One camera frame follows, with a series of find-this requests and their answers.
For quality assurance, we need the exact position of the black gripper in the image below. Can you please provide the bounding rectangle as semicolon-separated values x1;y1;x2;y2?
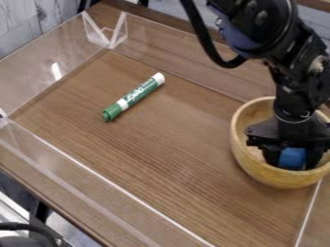
245;112;330;170

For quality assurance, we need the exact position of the blue foam block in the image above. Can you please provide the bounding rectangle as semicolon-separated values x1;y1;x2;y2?
278;148;308;171

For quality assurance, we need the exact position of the brown wooden bowl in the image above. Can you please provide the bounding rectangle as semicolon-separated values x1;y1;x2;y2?
230;96;330;190

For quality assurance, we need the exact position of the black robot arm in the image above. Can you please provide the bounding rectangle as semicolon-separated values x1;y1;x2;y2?
208;0;330;171

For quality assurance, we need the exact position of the green dry erase marker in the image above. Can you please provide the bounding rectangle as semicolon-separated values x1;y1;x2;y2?
102;72;166;122

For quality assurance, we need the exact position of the black metal table leg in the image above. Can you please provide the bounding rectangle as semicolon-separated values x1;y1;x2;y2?
35;201;51;223

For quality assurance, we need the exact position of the black cable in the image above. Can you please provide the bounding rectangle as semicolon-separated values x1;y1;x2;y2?
180;0;249;69

